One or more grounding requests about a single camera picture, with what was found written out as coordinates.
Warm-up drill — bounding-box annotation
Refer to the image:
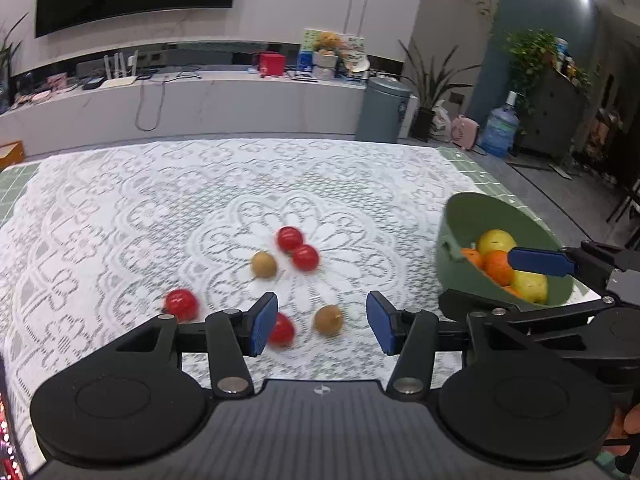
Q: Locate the white plastic bag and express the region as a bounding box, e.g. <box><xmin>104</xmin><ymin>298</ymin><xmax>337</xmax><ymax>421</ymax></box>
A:
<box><xmin>431</xmin><ymin>101</ymin><xmax>454</xmax><ymax>142</ymax></box>

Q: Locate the leafy green plant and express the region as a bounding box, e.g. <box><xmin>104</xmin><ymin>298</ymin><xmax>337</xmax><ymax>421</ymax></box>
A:
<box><xmin>505</xmin><ymin>29</ymin><xmax>559</xmax><ymax>111</ymax></box>

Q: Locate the person's right hand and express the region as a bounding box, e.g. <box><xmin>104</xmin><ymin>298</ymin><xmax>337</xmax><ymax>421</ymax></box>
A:
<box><xmin>612</xmin><ymin>402</ymin><xmax>640</xmax><ymax>476</ymax></box>

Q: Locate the brown kiwi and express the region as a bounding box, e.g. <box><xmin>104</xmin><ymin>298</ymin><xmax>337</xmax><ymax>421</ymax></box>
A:
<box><xmin>313</xmin><ymin>305</ymin><xmax>345</xmax><ymax>337</ymax></box>
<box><xmin>250</xmin><ymin>252</ymin><xmax>278</xmax><ymax>281</ymax></box>

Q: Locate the red box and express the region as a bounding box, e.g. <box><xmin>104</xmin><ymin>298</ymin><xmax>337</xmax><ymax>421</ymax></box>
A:
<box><xmin>258</xmin><ymin>52</ymin><xmax>287</xmax><ymax>77</ymax></box>

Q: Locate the pink heater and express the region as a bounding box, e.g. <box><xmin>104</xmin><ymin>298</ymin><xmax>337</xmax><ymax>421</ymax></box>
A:
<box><xmin>451</xmin><ymin>115</ymin><xmax>481</xmax><ymax>151</ymax></box>

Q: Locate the white marble media console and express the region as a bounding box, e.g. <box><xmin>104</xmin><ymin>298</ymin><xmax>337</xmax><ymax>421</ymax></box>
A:
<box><xmin>0</xmin><ymin>67</ymin><xmax>369</xmax><ymax>161</ymax></box>

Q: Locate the grey cabinet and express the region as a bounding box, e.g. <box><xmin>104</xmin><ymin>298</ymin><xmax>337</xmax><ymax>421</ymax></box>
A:
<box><xmin>525</xmin><ymin>67</ymin><xmax>589</xmax><ymax>164</ymax></box>

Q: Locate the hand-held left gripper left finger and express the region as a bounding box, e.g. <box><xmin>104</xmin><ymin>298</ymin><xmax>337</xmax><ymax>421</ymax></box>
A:
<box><xmin>112</xmin><ymin>291</ymin><xmax>279</xmax><ymax>400</ymax></box>

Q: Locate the blue water bottle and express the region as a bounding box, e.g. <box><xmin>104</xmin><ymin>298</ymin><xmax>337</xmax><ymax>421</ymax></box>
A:
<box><xmin>480</xmin><ymin>91</ymin><xmax>519</xmax><ymax>158</ymax></box>

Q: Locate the white router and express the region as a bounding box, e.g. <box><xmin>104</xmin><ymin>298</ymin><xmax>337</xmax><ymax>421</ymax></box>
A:
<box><xmin>102</xmin><ymin>50</ymin><xmax>141</xmax><ymax>84</ymax></box>

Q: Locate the red cherry tomato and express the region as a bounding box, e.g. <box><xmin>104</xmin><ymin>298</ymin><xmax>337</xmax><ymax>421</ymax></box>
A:
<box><xmin>267</xmin><ymin>312</ymin><xmax>296</xmax><ymax>348</ymax></box>
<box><xmin>165</xmin><ymin>288</ymin><xmax>199</xmax><ymax>322</ymax></box>
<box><xmin>291</xmin><ymin>244</ymin><xmax>320</xmax><ymax>272</ymax></box>
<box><xmin>276</xmin><ymin>226</ymin><xmax>305</xmax><ymax>254</ymax></box>

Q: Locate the green colander bowl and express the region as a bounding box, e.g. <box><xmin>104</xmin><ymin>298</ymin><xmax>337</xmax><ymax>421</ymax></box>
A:
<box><xmin>434</xmin><ymin>192</ymin><xmax>575</xmax><ymax>313</ymax></box>

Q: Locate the orange cardboard box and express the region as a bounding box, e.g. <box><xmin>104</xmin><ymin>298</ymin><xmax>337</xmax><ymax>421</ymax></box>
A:
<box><xmin>0</xmin><ymin>140</ymin><xmax>25</xmax><ymax>171</ymax></box>

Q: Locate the long-leaf potted plant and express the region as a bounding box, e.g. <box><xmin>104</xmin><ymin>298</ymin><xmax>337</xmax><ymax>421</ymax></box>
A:
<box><xmin>398</xmin><ymin>40</ymin><xmax>481</xmax><ymax>142</ymax></box>

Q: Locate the smartphone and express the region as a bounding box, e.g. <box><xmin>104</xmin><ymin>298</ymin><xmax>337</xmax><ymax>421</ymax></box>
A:
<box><xmin>0</xmin><ymin>360</ymin><xmax>26</xmax><ymax>480</ymax></box>

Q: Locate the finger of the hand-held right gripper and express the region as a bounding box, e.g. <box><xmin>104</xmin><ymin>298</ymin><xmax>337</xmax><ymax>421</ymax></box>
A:
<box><xmin>438</xmin><ymin>287</ymin><xmax>621</xmax><ymax>343</ymax></box>
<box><xmin>507</xmin><ymin>240</ymin><xmax>640</xmax><ymax>291</ymax></box>

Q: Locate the small potted plant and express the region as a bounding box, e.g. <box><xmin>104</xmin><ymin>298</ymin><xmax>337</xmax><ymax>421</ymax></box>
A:
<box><xmin>0</xmin><ymin>12</ymin><xmax>28</xmax><ymax>111</ymax></box>

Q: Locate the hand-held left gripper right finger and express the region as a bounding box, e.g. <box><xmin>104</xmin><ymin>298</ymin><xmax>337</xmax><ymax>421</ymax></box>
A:
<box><xmin>366</xmin><ymin>291</ymin><xmax>532</xmax><ymax>402</ymax></box>

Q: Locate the black cable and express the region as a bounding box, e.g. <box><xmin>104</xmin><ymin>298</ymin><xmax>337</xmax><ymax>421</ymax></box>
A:
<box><xmin>134</xmin><ymin>71</ymin><xmax>202</xmax><ymax>132</ymax></box>

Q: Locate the grey trash bin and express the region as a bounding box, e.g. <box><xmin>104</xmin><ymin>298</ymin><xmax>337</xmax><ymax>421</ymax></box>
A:
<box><xmin>355</xmin><ymin>77</ymin><xmax>414</xmax><ymax>143</ymax></box>

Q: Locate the teddy bear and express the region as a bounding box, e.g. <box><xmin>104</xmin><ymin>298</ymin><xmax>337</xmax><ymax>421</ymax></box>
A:
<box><xmin>314</xmin><ymin>31</ymin><xmax>346</xmax><ymax>81</ymax></box>

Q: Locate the white lace tablecloth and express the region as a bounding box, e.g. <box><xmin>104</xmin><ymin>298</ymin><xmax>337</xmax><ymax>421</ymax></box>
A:
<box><xmin>0</xmin><ymin>138</ymin><xmax>601</xmax><ymax>471</ymax></box>

